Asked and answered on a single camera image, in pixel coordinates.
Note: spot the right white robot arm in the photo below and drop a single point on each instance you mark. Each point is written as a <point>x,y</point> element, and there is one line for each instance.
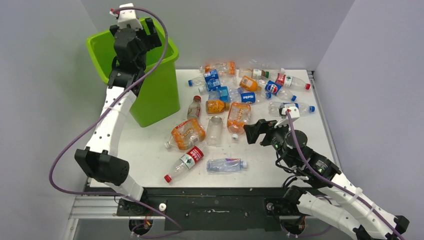
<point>354,214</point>

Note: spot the pepsi bottle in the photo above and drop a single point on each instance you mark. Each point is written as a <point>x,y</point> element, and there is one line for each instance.
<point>247,97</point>
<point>275,106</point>
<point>277,90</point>

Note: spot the crushed orange label bottle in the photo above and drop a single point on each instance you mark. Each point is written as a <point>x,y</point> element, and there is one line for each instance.
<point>185,135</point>

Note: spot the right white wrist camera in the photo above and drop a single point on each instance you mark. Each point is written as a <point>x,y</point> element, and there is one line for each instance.
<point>288,115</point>

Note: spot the small red-cap bottle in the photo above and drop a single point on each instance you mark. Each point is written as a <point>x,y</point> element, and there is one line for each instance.
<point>194,108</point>

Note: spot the orange label white-cap bottle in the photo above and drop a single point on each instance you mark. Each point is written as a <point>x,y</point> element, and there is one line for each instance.
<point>239,115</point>

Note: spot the red label clear bottle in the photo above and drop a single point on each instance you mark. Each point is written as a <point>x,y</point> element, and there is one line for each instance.
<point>186,162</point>

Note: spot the Pepsi bottle centre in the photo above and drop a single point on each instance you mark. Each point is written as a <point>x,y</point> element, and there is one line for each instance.
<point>247,97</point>

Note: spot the green plastic bin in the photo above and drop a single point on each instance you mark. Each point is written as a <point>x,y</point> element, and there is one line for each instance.
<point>158,97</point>

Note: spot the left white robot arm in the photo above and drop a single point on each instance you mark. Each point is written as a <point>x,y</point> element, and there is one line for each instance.
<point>99,159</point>

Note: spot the Pepsi bottle right side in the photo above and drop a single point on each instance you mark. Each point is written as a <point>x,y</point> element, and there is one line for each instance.
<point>275,106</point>

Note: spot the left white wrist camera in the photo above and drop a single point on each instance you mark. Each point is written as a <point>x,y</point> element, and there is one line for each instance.
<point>127,19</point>

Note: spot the small clear blue-cap bottle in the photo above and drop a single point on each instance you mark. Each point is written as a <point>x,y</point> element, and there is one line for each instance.
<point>226,165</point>

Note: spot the Pepsi bottle upper right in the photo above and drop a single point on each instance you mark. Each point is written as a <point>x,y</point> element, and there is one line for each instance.
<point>277,90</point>

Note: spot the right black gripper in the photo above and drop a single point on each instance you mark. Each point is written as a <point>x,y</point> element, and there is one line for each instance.
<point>261,126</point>

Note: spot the blue label clear bottle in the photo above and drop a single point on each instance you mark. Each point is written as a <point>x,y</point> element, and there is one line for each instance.
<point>211,81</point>

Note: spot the red label bottle rear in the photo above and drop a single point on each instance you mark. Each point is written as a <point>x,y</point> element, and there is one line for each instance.
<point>289,81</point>

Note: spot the orange bottle barcode label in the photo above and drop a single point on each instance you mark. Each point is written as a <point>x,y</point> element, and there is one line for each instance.
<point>249,84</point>

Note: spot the small orange juice bottle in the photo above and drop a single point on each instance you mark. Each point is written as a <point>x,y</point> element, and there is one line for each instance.
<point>216,106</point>

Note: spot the aluminium frame rail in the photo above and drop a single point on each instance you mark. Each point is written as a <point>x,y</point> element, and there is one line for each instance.
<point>89,208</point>

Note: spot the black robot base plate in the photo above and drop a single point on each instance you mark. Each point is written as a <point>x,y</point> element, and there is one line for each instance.
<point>224,209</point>

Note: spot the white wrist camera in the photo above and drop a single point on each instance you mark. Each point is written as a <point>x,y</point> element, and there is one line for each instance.
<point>127,19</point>
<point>288,115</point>

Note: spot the orange label bottle rear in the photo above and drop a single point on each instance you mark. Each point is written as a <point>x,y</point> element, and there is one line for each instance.
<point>223,68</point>

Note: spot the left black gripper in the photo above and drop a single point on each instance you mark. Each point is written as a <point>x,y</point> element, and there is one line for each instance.
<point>151,40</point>

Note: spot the green-red label bottle rear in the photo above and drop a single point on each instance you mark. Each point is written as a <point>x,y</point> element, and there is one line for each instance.
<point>256,73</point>

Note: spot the clear bottle without label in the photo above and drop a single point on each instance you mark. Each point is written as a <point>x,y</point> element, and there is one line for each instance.
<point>214,131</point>

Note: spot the crushed blue label bottle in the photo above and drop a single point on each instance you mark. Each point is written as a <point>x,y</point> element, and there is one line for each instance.
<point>225,94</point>

